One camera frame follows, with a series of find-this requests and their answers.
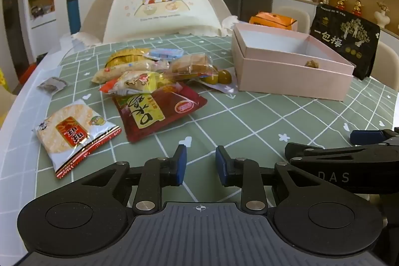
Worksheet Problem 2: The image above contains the pink cardboard box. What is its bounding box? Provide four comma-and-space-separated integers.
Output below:
231, 23, 355, 101

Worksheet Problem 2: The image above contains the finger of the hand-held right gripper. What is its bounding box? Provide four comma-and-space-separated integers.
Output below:
350, 129, 399, 145
285, 142, 399, 165

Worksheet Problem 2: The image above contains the black gold-printed bag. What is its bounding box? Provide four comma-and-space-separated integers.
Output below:
309, 3, 381, 80

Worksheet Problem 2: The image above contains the green checked tablecloth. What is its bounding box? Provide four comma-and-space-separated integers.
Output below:
34, 32, 399, 201

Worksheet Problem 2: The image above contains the green olives packet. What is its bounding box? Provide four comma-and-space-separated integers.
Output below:
196, 67, 239, 93

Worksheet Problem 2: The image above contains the orange cardboard box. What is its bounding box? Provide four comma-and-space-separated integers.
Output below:
249, 12, 298, 33

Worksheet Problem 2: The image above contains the white vase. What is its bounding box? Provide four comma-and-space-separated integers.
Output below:
374, 1, 390, 28

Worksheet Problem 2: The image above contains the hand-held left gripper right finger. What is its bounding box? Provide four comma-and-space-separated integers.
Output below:
216, 146, 328, 215

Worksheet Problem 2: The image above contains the clear brown cake packet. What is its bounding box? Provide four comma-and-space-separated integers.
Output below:
168, 53, 215, 81

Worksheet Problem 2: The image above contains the small grey sachet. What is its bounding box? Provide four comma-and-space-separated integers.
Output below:
37, 77, 68, 93

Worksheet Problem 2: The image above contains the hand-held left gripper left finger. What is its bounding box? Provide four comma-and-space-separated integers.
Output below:
74, 144, 188, 215

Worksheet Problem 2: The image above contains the cream chair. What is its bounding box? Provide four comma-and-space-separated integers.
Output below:
371, 43, 399, 83
274, 6, 310, 33

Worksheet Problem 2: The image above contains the blue pink candy packet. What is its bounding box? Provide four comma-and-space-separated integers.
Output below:
146, 48, 185, 60

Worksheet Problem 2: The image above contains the printed mesh food cover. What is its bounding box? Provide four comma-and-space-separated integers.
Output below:
78, 0, 239, 44

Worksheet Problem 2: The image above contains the blue thermos bottle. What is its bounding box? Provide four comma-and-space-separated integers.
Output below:
66, 0, 81, 35

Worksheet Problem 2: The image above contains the long grain bar packet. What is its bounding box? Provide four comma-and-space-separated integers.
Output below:
92, 59, 156, 84

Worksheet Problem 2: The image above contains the large red snack packet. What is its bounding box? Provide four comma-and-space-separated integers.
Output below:
113, 82, 208, 143

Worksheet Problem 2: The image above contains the white rice cracker packet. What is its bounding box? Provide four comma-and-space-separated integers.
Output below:
33, 99, 122, 180

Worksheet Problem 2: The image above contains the orange yellow snack packet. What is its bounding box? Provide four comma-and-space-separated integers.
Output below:
99, 71, 170, 96

